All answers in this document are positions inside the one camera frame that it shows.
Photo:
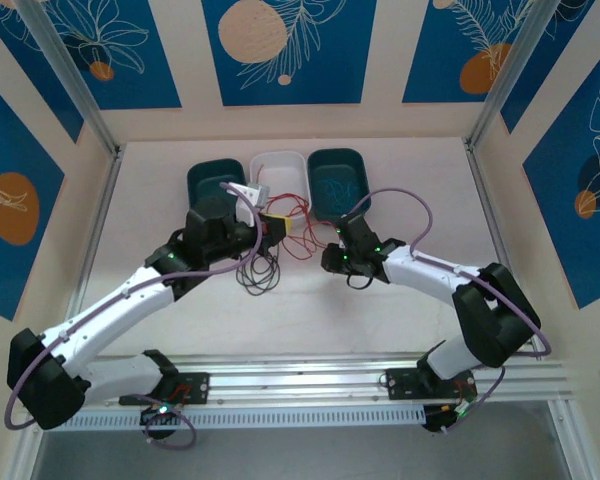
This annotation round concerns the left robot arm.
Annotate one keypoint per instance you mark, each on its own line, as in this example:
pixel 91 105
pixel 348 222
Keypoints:
pixel 45 380

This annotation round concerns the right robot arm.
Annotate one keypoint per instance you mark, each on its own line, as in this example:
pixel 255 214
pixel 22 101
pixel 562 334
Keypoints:
pixel 495 320

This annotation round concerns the white plastic bin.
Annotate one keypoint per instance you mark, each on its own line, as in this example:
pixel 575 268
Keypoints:
pixel 280 172

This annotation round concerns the teal plastic bin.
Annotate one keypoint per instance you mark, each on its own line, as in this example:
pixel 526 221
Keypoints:
pixel 215 175
pixel 330 165

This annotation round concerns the black controller board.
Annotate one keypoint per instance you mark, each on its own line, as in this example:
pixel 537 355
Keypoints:
pixel 160 425
pixel 437 420

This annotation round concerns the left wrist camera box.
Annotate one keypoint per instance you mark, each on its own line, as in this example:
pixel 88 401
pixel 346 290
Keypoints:
pixel 252 197

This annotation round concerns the aluminium side rail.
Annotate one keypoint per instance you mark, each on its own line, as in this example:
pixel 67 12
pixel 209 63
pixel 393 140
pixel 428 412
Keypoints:
pixel 95 240
pixel 502 240

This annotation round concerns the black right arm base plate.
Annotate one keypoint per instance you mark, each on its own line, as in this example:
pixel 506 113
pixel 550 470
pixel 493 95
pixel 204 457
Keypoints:
pixel 400 385

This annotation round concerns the long aluminium mounting rail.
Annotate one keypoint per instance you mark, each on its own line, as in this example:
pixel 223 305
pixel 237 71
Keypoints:
pixel 290 380

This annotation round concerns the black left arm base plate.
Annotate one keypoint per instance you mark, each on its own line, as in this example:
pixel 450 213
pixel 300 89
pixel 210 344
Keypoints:
pixel 197 387

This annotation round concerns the aluminium frame post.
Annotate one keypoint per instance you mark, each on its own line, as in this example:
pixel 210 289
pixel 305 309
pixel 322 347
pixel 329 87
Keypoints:
pixel 75 85
pixel 505 80

